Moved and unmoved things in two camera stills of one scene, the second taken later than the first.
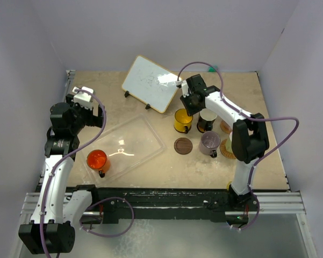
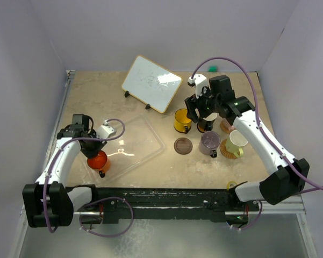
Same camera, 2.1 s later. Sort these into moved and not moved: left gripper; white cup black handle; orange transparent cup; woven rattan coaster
Moved: left gripper
Not moved: orange transparent cup; woven rattan coaster; white cup black handle
